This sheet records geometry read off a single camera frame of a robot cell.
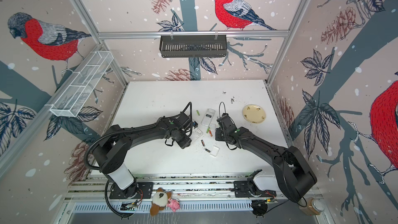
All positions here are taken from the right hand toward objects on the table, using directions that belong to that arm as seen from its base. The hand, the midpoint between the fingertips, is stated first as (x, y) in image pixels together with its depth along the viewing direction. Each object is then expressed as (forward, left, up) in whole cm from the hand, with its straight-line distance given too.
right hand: (217, 135), depth 88 cm
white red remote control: (+14, +6, -3) cm, 16 cm away
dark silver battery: (-7, +6, -4) cm, 11 cm away
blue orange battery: (-4, +8, -4) cm, 10 cm away
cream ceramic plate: (+18, -25, -4) cm, 31 cm away
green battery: (+18, +13, -4) cm, 22 cm away
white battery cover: (-8, +1, -4) cm, 9 cm away
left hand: (-4, +18, -1) cm, 18 cm away
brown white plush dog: (-33, +26, 0) cm, 42 cm away
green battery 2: (+6, +6, -4) cm, 9 cm away
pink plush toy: (-34, +20, -1) cm, 39 cm away
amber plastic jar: (-32, -38, +5) cm, 50 cm away
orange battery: (+2, +4, -4) cm, 6 cm away
